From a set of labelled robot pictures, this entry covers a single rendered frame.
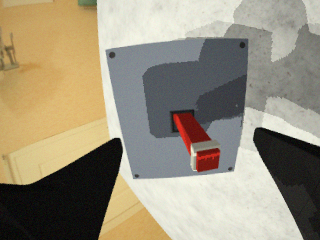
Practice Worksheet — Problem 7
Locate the dark red square peg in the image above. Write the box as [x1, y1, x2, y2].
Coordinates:
[173, 113, 220, 172]

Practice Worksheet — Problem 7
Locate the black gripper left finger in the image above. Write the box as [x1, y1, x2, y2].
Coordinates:
[0, 137, 123, 240]

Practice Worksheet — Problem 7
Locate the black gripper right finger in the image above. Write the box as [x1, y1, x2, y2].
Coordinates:
[253, 127, 320, 240]

